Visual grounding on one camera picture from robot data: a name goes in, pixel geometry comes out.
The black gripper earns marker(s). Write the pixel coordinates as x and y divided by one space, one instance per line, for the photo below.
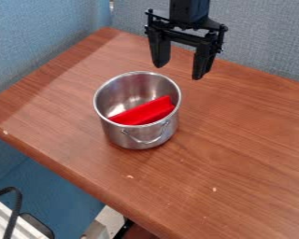
188 26

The stainless steel metal pot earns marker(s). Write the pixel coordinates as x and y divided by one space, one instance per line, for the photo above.
126 92

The red rectangular block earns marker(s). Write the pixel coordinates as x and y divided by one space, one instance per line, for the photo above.
146 113

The black table leg bracket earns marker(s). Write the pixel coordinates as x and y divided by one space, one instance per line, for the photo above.
124 229

